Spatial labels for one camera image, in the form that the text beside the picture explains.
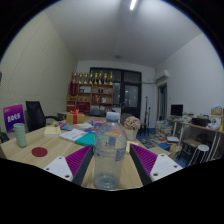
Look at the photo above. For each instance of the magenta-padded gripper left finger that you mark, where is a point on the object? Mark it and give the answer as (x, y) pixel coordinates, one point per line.
(58, 167)

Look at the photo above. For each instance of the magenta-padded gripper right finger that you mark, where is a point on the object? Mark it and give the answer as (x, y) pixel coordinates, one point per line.
(164, 166)

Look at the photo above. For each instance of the clear plastic water bottle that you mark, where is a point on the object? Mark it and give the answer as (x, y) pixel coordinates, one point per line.
(110, 153)

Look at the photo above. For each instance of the flat round red coaster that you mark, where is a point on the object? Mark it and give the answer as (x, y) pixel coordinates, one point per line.
(39, 152)

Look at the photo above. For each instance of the white book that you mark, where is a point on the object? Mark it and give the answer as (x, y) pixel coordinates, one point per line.
(72, 135)

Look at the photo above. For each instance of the stack of books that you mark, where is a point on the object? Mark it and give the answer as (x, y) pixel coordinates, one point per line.
(163, 129)

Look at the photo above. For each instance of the yellow notepad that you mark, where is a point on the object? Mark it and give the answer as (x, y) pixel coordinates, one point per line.
(52, 131)
(130, 146)

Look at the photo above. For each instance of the teal book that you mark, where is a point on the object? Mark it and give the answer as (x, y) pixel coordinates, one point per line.
(86, 140)

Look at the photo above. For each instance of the white round stool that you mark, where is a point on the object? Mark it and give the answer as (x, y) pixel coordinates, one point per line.
(200, 148)

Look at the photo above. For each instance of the blue picture book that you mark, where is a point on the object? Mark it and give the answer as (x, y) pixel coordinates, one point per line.
(66, 127)

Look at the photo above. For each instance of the pale green cup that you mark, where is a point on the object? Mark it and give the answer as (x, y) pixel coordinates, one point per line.
(20, 135)

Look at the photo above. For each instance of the pink flowers in pot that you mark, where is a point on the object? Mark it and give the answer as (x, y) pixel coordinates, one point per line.
(132, 125)

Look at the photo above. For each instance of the yellow gift box red ribbon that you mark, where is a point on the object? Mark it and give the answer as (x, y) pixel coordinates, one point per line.
(75, 118)

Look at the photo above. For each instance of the wooden side desk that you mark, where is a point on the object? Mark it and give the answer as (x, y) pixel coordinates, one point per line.
(200, 127)

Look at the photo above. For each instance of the colourful picture book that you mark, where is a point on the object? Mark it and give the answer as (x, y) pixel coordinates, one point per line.
(93, 126)

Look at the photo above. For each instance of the black tripod stand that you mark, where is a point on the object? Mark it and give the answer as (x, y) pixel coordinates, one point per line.
(146, 115)

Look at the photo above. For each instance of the black computer monitor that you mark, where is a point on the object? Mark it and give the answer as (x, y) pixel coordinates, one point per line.
(176, 110)

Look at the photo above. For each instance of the black office chair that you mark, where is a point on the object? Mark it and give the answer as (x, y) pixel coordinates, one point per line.
(34, 115)

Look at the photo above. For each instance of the purple sign board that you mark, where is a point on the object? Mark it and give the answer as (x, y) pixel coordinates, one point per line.
(14, 117)

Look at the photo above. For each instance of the wooden shelf unit with trophies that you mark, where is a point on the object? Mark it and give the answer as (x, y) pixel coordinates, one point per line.
(88, 96)

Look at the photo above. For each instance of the black framed glass door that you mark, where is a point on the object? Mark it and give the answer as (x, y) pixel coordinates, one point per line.
(131, 95)

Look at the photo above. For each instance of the white air conditioner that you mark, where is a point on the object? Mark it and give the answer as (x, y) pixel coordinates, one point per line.
(162, 76)

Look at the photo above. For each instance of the ceiling tube light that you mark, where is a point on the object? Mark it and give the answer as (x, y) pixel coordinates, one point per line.
(133, 4)

